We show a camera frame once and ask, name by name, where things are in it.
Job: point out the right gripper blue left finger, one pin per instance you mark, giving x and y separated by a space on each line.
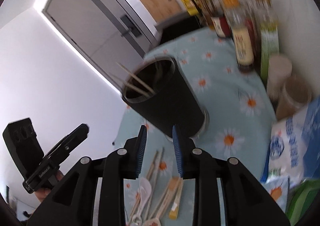
141 144

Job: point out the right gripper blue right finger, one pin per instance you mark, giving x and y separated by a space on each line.
178 148

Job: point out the thin brown chopstick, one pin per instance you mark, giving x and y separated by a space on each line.
154 164

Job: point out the white ceramic spoon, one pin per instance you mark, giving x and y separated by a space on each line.
145 192

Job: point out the black utensil holder cup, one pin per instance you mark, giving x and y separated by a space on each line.
174 102

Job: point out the yellow chopstick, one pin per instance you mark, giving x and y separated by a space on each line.
173 214

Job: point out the wooden chopstick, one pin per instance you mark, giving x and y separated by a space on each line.
137 78

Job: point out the daisy print blue tablecloth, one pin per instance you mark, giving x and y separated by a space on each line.
207 129

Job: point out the white blue salt bag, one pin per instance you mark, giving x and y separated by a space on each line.
294 146

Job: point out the grey door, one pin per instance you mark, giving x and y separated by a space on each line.
94 28

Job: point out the dark soy sauce bottle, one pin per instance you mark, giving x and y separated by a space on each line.
237 19

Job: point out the green sugar bag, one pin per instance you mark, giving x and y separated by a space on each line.
300 198

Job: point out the clear brown spice jar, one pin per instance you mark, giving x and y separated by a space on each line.
296 93

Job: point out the white lidded plastic jar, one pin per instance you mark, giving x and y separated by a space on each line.
279 69

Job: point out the red sauce bottle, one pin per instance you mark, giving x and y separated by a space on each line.
221 26

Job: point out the wooden cutting board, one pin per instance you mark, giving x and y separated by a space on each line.
161 9

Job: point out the green label oil bottle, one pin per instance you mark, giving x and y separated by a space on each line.
269 39

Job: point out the black door handle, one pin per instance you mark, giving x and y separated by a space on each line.
131 27

